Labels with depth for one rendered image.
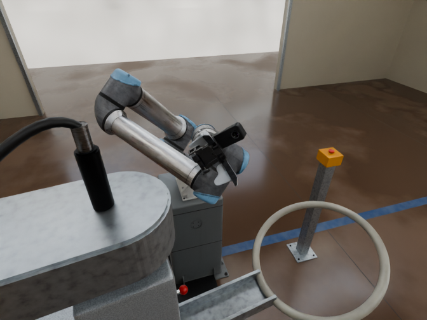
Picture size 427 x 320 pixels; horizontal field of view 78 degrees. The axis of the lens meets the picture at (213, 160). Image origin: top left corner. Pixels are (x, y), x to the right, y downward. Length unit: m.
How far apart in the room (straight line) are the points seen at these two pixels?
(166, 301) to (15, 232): 0.33
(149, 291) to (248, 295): 0.57
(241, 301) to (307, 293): 1.41
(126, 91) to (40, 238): 0.76
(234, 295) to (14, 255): 0.78
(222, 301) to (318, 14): 5.98
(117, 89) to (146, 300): 0.81
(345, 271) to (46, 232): 2.44
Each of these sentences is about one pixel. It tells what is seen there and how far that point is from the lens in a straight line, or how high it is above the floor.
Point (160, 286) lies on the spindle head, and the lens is 0.61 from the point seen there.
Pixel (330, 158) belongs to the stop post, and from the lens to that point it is 1.92.
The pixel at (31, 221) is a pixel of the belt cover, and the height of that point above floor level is 1.69.
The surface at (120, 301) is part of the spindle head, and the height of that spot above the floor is 1.53.
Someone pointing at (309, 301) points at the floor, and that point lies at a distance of 2.43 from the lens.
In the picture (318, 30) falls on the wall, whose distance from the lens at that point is 6.56.
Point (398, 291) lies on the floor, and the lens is 2.78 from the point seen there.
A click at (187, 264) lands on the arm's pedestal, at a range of 2.21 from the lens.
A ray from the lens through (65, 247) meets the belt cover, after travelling 0.52.
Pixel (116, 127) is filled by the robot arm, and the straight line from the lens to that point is 1.12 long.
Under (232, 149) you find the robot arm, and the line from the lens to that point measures 0.91.
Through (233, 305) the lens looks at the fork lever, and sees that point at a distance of 1.10.
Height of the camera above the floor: 2.06
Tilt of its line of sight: 34 degrees down
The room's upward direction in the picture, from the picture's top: straight up
